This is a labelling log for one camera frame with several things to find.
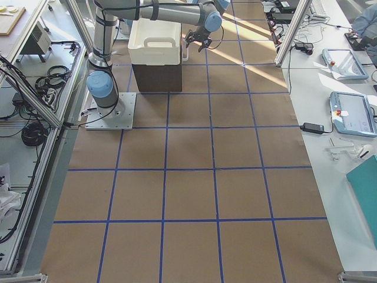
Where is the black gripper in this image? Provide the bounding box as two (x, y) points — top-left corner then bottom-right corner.
(184, 27), (212, 52)

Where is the wooden drawer with white handle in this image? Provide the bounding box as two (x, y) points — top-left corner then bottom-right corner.
(182, 42), (189, 62)

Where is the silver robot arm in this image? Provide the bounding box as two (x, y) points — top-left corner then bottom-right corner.
(86, 1), (230, 119)

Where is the dark wooden drawer cabinet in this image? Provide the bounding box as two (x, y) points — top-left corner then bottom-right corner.
(132, 64), (183, 93)

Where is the cream plastic bin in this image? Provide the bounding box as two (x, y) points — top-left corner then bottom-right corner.
(128, 18), (181, 65)

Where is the upper blue teach pendant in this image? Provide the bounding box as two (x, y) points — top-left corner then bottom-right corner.
(322, 48), (369, 80)

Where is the blue teach pendant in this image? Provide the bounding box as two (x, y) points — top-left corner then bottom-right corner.
(329, 91), (376, 138)
(322, 48), (369, 80)

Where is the small black power brick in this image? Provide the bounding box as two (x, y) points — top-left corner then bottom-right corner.
(300, 123), (325, 134)

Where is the grey metal box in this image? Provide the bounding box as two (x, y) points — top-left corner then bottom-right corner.
(21, 21), (51, 55)

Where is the lower blue teach pendant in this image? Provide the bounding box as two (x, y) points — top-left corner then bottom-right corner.
(329, 91), (376, 138)

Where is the aluminium frame post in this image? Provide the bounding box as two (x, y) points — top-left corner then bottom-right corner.
(275, 0), (311, 67)

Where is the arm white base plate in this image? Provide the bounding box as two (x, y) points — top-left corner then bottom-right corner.
(84, 92), (137, 130)

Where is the coiled black cable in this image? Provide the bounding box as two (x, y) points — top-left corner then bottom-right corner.
(21, 121), (48, 147)

